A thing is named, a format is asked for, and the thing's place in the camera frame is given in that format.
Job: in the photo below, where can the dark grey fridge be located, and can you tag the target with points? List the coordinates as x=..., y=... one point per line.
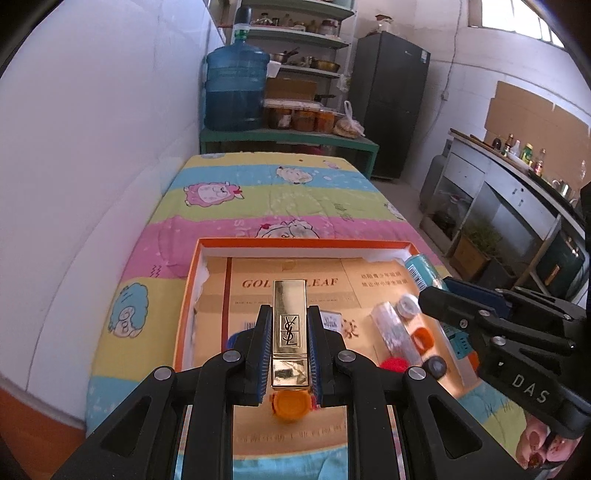
x=388, y=106

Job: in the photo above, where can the teal printed carton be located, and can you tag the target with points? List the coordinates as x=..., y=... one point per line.
x=457, y=345

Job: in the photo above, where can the dark sauce bottle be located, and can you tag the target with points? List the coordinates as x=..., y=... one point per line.
x=509, y=145

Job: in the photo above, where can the clear plastic tube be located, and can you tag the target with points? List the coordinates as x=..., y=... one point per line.
x=392, y=330

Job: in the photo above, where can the grey kitchen counter cabinet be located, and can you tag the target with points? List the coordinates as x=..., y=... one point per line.
x=508, y=207

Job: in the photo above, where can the black bottle cap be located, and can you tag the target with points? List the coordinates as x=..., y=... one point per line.
x=436, y=367

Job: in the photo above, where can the cardboard sheet on wall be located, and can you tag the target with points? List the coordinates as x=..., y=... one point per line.
x=531, y=120

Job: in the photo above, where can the orange-rimmed cardboard box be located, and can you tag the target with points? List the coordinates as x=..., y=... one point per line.
x=251, y=274

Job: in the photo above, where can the yellow-green bottle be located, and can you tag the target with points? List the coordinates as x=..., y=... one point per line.
x=528, y=153

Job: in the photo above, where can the gold lipstick case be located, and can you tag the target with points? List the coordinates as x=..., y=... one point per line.
x=290, y=323

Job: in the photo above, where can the brown cardboard carton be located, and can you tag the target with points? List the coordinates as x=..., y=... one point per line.
x=291, y=89

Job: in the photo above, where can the grey gas cylinder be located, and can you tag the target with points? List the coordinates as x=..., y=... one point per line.
x=432, y=184

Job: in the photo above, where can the golden metal bowl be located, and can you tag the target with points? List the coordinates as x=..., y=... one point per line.
x=328, y=66

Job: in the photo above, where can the teal drink can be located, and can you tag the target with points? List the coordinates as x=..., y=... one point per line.
x=422, y=272

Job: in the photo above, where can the person's right hand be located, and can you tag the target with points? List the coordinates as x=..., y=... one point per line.
x=540, y=438

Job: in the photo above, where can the clear glass bottle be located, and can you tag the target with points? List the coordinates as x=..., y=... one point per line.
x=541, y=161

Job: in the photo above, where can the steel pot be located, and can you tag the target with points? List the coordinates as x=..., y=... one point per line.
x=281, y=56

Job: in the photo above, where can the black pan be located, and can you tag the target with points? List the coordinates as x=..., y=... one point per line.
x=323, y=98

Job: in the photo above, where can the green low table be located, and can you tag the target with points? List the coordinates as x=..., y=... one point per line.
x=286, y=137

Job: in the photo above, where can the jar of orange preserves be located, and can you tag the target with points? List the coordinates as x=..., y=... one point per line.
x=280, y=118
x=304, y=121
x=327, y=122

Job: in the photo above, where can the orange plastic lid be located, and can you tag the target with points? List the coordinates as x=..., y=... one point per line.
x=291, y=406

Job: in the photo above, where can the green shelf with kitchenware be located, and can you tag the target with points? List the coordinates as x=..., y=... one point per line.
x=314, y=39

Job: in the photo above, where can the dark bottle green label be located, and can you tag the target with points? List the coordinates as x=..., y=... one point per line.
x=242, y=27

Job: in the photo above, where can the crate with green plant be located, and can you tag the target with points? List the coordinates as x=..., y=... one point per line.
x=475, y=251

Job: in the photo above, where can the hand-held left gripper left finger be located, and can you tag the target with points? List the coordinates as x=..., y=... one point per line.
x=264, y=350

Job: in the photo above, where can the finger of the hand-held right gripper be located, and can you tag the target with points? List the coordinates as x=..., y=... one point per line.
x=471, y=318
x=545, y=309

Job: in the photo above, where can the plastic bag of bread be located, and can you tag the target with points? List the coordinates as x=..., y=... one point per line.
x=348, y=124

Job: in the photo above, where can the red bottle cap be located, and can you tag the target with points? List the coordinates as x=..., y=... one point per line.
x=395, y=364

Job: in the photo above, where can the silver bottle cap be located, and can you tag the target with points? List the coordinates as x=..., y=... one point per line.
x=408, y=307

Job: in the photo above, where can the window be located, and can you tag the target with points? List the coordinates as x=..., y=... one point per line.
x=512, y=18

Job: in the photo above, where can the blue water jug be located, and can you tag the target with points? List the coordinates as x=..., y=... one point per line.
x=235, y=87

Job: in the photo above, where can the glass jar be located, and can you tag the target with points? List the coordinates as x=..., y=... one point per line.
x=383, y=24

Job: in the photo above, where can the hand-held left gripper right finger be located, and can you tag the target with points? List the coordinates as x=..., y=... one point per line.
x=315, y=355

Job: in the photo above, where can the small white box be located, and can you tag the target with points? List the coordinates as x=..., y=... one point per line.
x=333, y=319

